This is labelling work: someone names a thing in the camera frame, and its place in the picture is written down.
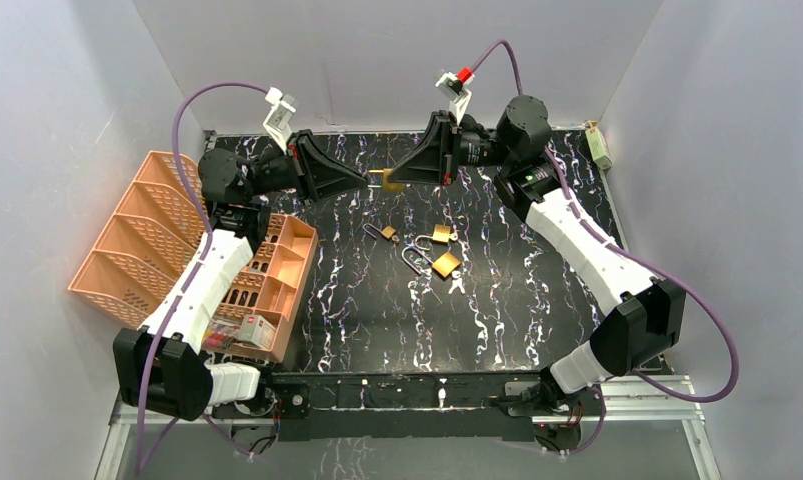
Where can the silver keys on table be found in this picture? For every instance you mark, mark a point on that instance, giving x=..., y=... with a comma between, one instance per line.
x=457, y=286

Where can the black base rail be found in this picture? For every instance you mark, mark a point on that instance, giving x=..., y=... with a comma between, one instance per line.
x=408, y=401

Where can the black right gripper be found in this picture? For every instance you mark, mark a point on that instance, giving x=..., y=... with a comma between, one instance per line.
x=425, y=167

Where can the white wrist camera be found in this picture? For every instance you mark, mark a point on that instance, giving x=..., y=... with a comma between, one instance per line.
x=276, y=122
x=454, y=86

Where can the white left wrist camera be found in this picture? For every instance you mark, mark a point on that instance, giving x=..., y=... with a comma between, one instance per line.
x=276, y=122

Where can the large brass padlock open shackle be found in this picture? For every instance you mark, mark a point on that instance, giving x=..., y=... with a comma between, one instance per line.
x=444, y=266

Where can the colourful marker set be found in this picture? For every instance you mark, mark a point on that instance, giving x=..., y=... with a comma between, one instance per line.
x=220, y=334

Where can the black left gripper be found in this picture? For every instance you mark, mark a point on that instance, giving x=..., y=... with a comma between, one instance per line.
x=299, y=167

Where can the orange plastic desk organizer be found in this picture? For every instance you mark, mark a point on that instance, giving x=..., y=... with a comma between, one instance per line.
x=153, y=234

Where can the brass padlock with key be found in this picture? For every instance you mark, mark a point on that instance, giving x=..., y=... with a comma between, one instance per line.
x=388, y=233
x=380, y=179

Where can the white red small box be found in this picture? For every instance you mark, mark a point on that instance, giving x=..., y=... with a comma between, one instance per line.
x=258, y=331

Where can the aluminium frame profile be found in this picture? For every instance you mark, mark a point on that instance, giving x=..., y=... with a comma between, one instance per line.
x=632, y=441

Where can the small brass padlock closed shackle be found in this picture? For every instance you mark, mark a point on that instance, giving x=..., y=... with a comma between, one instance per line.
x=441, y=234

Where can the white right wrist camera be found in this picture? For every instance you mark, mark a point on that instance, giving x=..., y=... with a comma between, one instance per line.
x=454, y=86

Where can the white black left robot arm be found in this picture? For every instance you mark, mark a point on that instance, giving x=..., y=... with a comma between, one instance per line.
x=158, y=364

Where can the green white box in corner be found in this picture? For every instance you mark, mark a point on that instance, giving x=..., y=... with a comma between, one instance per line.
x=598, y=146

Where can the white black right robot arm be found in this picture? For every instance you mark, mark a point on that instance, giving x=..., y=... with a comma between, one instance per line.
x=642, y=310

